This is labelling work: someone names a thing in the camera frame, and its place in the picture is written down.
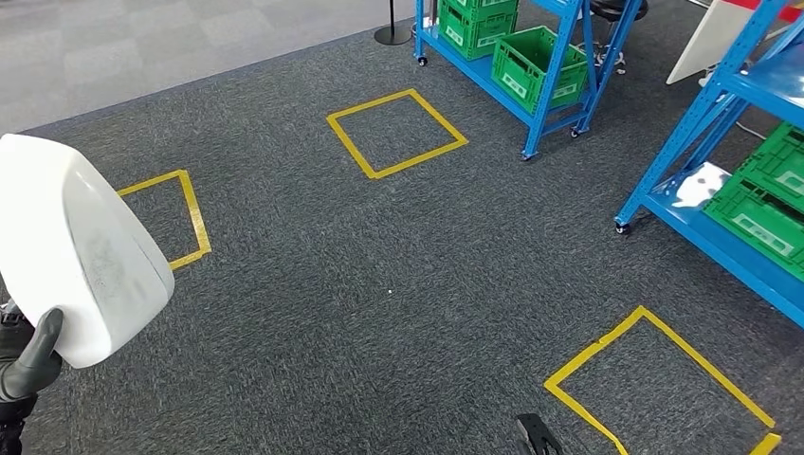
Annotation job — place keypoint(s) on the black post round base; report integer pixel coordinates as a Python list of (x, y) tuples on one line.
[(392, 34)]

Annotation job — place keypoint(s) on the white curved plastic part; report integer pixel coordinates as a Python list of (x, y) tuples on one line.
[(75, 251)]

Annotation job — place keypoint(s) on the green plastic crate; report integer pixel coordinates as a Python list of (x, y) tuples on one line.
[(471, 34), (754, 229), (534, 75), (779, 166)]

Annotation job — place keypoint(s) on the white panel table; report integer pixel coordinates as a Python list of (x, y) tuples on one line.
[(710, 38)]

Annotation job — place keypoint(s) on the black round stool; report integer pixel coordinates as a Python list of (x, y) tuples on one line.
[(612, 9)]

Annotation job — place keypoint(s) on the black robot bracket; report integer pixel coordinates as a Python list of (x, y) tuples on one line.
[(537, 436)]

